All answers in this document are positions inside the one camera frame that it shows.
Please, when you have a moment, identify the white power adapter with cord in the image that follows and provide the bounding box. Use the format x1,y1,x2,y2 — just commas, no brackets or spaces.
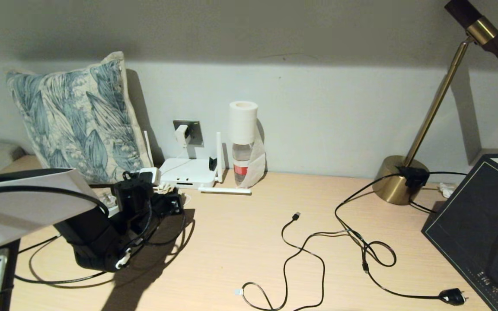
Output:
156,125,192,207

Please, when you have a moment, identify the black ethernet cable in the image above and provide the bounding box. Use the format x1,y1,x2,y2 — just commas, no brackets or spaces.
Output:
13,184,187,286

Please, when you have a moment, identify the white router with antennas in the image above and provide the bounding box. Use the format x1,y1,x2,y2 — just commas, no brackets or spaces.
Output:
144,131,252,195

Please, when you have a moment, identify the black plastic cable connector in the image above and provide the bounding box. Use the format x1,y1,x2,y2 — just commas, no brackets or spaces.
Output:
398,166,429,188

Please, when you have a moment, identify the small white night light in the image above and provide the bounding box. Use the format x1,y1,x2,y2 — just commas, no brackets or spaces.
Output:
101,194,121,217

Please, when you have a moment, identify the clear bottle with red label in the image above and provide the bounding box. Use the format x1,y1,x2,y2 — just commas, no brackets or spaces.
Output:
232,143,254,187

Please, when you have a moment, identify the water bottle with paper cup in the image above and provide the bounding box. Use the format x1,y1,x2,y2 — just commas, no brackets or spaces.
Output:
227,102,268,189

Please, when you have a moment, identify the blue leaf print pillow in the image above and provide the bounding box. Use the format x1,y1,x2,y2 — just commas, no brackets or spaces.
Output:
6,52,154,186

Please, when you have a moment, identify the brass desk lamp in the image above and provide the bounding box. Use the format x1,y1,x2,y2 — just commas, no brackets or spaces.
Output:
372,0,498,206

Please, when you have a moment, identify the black paper gift bag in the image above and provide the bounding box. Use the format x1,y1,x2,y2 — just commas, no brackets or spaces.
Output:
421,149,498,311

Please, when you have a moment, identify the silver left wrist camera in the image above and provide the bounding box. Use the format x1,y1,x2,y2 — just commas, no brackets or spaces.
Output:
139,167,161,186

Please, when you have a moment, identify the grey wall socket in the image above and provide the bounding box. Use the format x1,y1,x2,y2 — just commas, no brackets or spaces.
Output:
174,121,204,148

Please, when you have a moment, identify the thin black USB cable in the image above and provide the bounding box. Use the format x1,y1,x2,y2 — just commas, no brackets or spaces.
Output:
234,212,353,311

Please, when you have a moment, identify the black lamp power cord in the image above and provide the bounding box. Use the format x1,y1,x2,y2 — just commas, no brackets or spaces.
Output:
335,172,468,306

